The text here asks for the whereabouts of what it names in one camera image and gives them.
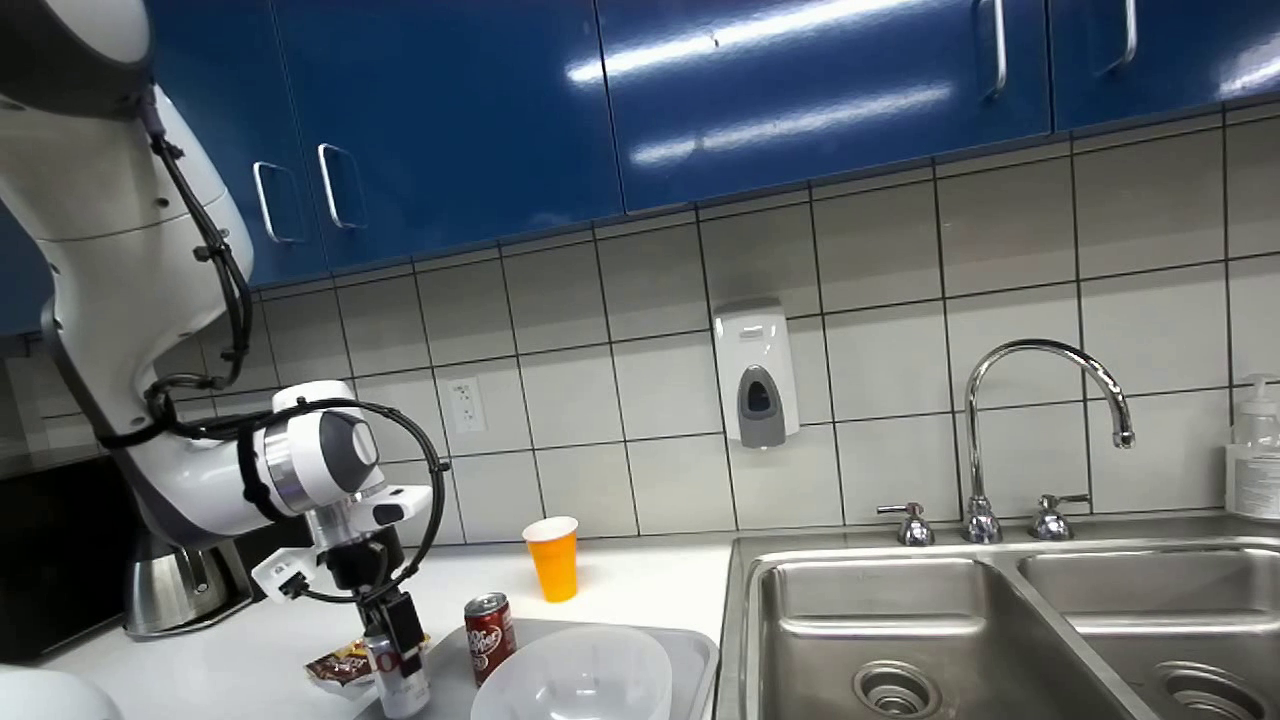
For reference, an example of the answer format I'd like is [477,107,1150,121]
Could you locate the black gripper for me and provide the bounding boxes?
[325,526,433,672]

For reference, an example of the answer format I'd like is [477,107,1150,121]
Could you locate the red Dr Pepper can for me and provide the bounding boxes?
[460,588,520,689]

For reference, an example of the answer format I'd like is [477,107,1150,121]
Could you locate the brown yellow snack packet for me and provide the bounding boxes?
[305,635,383,698]

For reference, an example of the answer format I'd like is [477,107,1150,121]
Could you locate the black coffee maker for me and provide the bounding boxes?
[184,512,325,605]

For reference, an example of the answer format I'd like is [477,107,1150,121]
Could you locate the orange plastic cup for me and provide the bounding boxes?
[516,516,582,607]

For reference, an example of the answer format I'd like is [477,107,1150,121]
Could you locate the translucent plastic bowl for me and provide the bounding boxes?
[466,622,676,720]

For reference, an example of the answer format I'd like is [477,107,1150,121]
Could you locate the steel coffee carafe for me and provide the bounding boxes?
[122,537,264,640]

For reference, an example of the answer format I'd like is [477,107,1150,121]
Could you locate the black microwave oven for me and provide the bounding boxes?
[0,452,135,664]

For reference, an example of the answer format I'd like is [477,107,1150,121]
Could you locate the stainless steel double sink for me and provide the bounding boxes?
[711,532,1280,720]

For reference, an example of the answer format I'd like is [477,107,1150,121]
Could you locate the steel sink drain strainer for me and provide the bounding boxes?
[1150,654,1263,720]
[852,654,942,720]

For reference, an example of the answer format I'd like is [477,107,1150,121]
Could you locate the chrome gooseneck faucet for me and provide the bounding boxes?
[958,335,1139,545]

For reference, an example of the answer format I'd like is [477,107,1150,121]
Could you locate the blue upper cabinets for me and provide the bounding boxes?
[0,0,1280,335]

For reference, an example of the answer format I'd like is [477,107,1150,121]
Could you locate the clear soap bottle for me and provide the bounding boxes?
[1221,374,1280,526]

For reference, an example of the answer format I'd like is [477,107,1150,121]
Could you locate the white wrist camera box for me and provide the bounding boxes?
[248,532,370,607]

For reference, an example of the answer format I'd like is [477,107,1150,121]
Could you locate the white wall outlet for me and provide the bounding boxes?
[443,374,486,435]

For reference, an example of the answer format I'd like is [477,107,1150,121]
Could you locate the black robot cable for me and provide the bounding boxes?
[130,91,452,607]

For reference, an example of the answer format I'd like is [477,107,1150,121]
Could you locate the white wall soap dispenser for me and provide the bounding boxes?
[708,303,802,452]

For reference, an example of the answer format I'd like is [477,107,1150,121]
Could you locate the chrome upper cabinet handle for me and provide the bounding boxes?
[317,140,361,231]
[248,156,292,246]
[1096,0,1142,76]
[983,0,1012,96]

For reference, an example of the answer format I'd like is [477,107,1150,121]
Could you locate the chrome faucet handle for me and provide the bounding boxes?
[1029,490,1096,545]
[874,499,934,549]

